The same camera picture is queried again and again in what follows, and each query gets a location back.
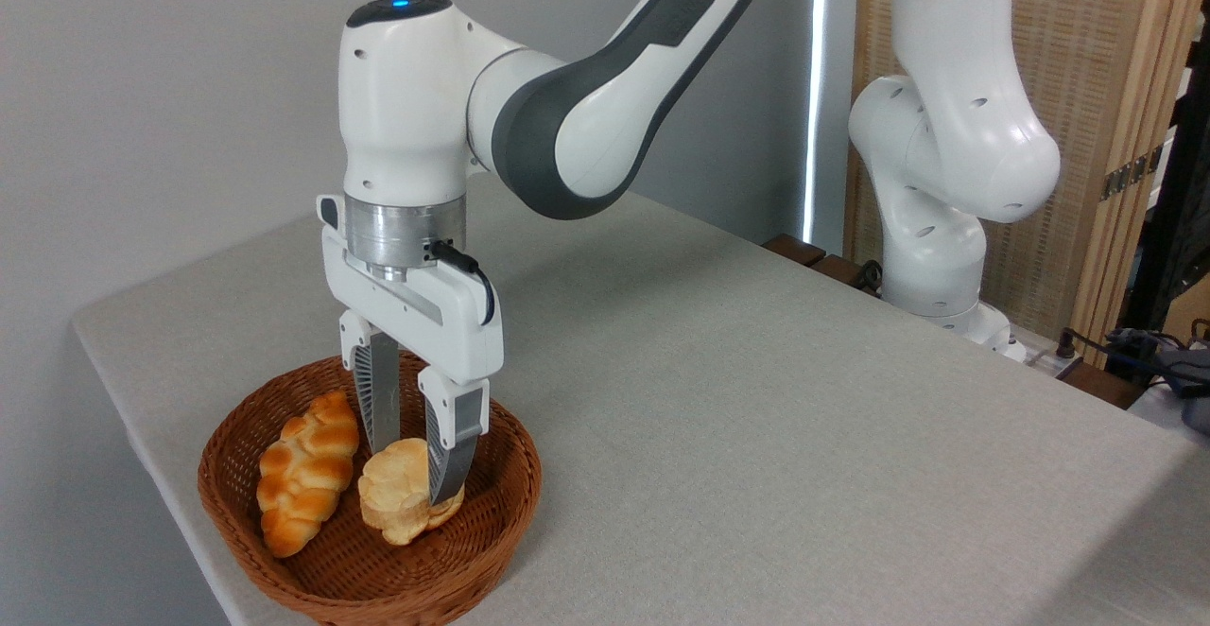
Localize black metal stand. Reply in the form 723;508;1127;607
1120;40;1210;334

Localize brass screen hinge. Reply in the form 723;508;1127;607
1099;144;1166;201

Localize black cable bundle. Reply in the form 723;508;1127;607
1057;319;1210;400

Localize braided golden bread loaf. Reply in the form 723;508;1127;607
256;390;361;559

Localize bamboo folding screen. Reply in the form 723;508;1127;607
844;0;1210;362

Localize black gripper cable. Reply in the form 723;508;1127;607
425;240;496;326

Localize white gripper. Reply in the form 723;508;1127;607
317;193;505;507

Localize grey tablecloth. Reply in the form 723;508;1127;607
71;165;1210;626

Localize dark wooden block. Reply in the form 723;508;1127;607
1054;361;1145;410
762;234;826;268
811;254;869;290

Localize round pale bread bun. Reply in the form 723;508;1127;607
357;437;466;547

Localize brown wicker basket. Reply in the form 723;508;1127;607
197;349;544;626

